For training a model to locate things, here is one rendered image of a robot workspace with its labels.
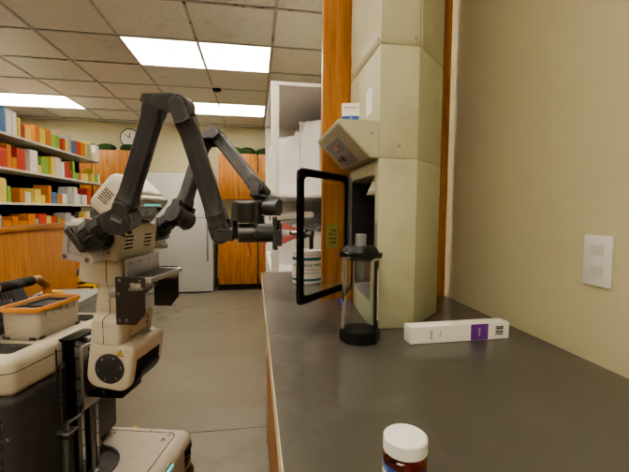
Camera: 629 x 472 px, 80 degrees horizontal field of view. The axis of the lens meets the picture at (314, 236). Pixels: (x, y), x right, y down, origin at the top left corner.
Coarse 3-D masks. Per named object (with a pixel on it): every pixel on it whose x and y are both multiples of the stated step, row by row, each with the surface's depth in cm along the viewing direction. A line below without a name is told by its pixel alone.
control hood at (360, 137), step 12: (348, 120) 100; (360, 120) 101; (372, 120) 101; (336, 132) 107; (348, 132) 100; (360, 132) 101; (372, 132) 101; (324, 144) 126; (348, 144) 107; (360, 144) 101; (372, 144) 101; (360, 156) 107; (372, 156) 102; (348, 168) 126
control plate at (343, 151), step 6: (330, 144) 120; (336, 144) 115; (342, 144) 111; (330, 150) 125; (336, 150) 120; (342, 150) 115; (348, 150) 110; (336, 156) 126; (348, 156) 115; (354, 156) 111; (342, 162) 126; (348, 162) 120
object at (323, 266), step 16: (304, 192) 110; (320, 192) 117; (336, 192) 126; (304, 208) 110; (320, 208) 117; (336, 208) 126; (304, 224) 110; (320, 224) 118; (336, 224) 127; (304, 240) 111; (320, 240) 118; (336, 240) 127; (304, 256) 111; (320, 256) 119; (336, 256) 127; (304, 272) 111; (320, 272) 119; (336, 272) 128; (304, 288) 112; (320, 288) 119
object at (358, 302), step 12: (348, 264) 92; (360, 264) 91; (372, 264) 91; (348, 276) 92; (360, 276) 91; (372, 276) 92; (348, 288) 92; (360, 288) 91; (372, 288) 92; (348, 300) 93; (360, 300) 91; (372, 300) 92; (348, 312) 93; (360, 312) 91; (372, 312) 92; (348, 324) 93; (360, 324) 92; (372, 324) 92
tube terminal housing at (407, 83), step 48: (384, 48) 100; (384, 96) 101; (432, 96) 111; (384, 144) 102; (432, 144) 113; (384, 192) 103; (432, 192) 115; (384, 240) 104; (432, 240) 117; (384, 288) 105; (432, 288) 119
